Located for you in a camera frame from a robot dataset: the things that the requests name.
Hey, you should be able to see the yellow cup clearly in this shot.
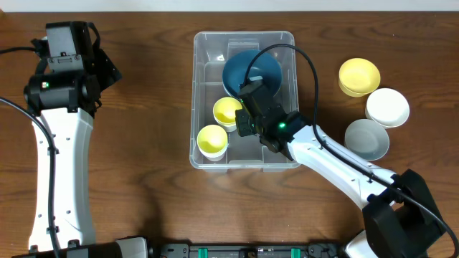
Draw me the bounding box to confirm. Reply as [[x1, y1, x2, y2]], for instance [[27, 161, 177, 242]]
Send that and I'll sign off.
[[197, 125, 228, 154], [212, 97, 242, 125]]

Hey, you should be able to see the dark blue bowl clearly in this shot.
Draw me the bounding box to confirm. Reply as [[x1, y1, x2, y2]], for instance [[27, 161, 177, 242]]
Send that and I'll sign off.
[[222, 50, 283, 98]]

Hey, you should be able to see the grey small bowl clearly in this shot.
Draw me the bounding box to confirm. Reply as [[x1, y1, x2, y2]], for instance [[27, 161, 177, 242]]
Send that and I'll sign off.
[[344, 119, 390, 161]]

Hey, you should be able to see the cream cup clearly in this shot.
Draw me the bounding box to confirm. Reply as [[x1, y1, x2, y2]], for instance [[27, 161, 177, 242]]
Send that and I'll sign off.
[[222, 122, 237, 133]]

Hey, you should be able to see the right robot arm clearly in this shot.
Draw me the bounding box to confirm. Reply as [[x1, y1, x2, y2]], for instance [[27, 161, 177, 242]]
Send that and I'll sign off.
[[236, 80, 455, 258]]

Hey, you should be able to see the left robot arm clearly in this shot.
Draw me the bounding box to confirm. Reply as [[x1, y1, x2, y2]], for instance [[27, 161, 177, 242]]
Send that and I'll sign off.
[[24, 21, 149, 257]]

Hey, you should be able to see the clear plastic storage bin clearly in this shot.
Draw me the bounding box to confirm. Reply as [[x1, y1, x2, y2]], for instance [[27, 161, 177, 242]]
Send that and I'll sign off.
[[189, 31, 299, 173]]

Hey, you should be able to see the yellow small bowl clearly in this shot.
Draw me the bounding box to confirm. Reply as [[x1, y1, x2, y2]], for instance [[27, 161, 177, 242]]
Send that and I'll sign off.
[[339, 58, 381, 97]]

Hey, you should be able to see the white small bowl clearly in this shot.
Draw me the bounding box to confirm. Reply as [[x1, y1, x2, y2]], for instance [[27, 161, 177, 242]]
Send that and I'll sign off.
[[365, 88, 410, 128]]

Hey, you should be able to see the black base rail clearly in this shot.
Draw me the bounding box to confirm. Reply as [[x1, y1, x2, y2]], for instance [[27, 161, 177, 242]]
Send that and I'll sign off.
[[151, 242, 346, 258]]

